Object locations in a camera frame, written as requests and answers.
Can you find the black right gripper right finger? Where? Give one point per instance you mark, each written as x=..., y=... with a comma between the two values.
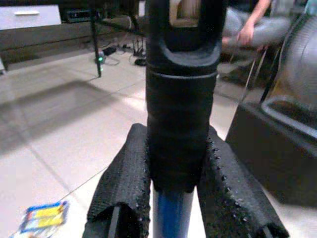
x=230, y=198

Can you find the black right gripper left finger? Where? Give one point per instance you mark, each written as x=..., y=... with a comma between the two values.
x=121, y=188

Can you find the blue yellow snack packet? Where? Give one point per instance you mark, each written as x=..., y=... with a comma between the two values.
x=44, y=218

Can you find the person's hand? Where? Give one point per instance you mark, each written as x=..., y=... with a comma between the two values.
x=245, y=34

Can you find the black power adapter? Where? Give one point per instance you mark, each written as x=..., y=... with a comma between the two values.
x=109, y=50

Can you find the black tripod with green light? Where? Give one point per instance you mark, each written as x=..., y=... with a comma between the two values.
x=95, y=39

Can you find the grey mesh chair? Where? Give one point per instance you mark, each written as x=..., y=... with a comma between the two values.
x=302, y=64

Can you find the black electronics box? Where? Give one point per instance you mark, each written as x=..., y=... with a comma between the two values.
x=79, y=16

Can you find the white drawer cabinet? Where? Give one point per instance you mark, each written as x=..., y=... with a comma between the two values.
x=27, y=18

